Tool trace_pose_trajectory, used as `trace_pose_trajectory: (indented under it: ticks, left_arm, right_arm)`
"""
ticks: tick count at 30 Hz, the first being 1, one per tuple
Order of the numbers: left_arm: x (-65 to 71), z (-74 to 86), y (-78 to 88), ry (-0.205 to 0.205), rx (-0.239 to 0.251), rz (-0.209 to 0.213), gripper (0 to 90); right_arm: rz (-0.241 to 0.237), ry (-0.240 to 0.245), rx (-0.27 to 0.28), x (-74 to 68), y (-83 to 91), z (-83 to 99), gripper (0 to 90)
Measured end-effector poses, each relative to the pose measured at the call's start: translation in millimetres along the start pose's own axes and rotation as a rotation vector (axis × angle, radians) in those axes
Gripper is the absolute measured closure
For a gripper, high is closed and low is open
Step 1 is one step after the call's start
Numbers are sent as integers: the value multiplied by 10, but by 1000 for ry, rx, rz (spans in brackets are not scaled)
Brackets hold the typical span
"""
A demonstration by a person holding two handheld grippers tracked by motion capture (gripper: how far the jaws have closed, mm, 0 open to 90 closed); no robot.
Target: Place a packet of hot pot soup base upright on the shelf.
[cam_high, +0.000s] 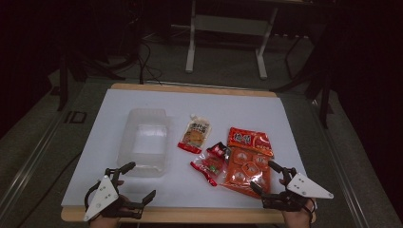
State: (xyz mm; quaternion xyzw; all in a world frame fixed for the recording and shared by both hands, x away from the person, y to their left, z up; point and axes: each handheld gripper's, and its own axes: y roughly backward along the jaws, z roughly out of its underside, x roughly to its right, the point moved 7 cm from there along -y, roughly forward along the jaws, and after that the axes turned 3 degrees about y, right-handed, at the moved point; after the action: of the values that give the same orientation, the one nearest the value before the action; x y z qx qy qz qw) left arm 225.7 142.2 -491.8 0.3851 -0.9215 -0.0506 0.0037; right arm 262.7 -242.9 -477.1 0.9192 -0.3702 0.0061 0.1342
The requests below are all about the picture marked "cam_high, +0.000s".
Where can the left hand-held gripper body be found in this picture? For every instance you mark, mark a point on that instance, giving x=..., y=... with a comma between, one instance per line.
x=103, y=193

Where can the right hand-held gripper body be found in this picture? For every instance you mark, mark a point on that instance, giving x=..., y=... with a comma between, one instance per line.
x=304, y=186

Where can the large orange snack packet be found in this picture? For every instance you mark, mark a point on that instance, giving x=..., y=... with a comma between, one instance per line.
x=250, y=158

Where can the clear plastic container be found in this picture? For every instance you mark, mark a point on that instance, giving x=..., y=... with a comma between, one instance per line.
x=144, y=142

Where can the clear red snack packet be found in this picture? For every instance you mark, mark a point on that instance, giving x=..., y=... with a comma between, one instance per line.
x=207, y=169

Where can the small dark red packet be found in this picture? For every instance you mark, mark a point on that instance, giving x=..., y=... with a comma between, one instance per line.
x=219, y=149

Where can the person's left hand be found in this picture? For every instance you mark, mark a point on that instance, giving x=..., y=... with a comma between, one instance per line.
x=106, y=222

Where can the person's right hand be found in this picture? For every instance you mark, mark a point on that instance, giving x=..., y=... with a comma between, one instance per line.
x=297, y=219

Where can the orange snack bag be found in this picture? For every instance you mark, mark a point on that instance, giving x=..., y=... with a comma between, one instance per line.
x=195, y=134

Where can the white table mat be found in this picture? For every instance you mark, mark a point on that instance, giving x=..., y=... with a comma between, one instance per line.
x=221, y=107

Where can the black tripod stand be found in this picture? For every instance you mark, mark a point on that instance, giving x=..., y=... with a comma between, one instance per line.
x=316, y=72

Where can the black stand leg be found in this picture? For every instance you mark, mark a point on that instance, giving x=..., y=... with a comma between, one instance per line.
x=63, y=82

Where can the white metal stand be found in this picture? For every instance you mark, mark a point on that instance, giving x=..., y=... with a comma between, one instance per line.
x=228, y=25

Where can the metal floor rail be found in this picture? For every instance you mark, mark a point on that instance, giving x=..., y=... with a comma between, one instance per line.
x=342, y=164
x=28, y=164

